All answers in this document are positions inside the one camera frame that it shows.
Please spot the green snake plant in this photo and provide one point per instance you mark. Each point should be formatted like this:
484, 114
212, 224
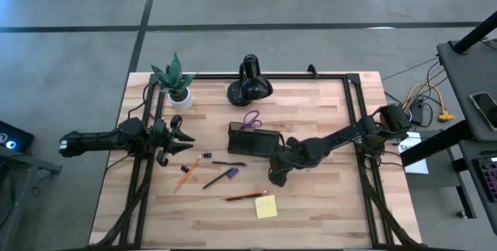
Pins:
173, 76

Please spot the black mesh desk organizer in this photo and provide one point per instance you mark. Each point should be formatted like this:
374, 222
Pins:
252, 142

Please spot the grey side desk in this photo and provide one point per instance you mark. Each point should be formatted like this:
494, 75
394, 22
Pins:
466, 72

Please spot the black binder clip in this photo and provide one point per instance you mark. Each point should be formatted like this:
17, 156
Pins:
206, 154
185, 168

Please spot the black pen on table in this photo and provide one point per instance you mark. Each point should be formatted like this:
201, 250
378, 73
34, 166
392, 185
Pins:
244, 197

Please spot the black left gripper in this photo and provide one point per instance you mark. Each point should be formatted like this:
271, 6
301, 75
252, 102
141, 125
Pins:
165, 142

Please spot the keyboard with coloured keys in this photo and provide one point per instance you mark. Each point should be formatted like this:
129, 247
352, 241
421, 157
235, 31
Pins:
490, 179

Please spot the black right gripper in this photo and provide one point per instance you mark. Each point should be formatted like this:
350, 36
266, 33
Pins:
291, 155

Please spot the orange pencil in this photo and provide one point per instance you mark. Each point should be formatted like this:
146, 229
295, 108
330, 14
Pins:
244, 195
187, 174

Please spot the black device with blue light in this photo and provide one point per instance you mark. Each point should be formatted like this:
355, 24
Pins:
13, 138

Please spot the black frame clamp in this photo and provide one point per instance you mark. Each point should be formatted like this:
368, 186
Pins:
312, 71

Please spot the smartphone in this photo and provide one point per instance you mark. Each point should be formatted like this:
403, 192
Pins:
485, 109

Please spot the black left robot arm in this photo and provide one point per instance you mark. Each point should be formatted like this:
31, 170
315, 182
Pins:
97, 140

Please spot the black pen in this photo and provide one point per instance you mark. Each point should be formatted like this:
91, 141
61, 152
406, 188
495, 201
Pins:
229, 163
215, 180
244, 197

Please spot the black power brick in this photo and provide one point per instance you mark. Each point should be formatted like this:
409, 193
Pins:
418, 111

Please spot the white paper sheet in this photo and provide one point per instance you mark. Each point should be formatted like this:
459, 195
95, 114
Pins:
417, 165

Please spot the black desk lamp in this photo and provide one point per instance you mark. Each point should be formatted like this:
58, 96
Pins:
250, 86

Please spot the white plant pot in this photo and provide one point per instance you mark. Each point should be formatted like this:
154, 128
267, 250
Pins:
181, 102

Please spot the black desk support beam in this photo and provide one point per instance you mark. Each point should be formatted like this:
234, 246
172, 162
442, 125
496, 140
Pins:
435, 146

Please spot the blue eraser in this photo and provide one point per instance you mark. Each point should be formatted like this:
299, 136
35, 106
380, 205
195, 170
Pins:
232, 172

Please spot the grey equipment stand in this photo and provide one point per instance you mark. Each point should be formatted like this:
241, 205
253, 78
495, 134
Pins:
19, 189

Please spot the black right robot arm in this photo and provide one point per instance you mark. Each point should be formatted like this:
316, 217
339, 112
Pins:
341, 136

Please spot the black slanted pole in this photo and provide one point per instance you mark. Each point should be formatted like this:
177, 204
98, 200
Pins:
475, 35

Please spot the yellow sticky note pad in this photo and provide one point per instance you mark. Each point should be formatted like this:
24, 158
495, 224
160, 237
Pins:
266, 207

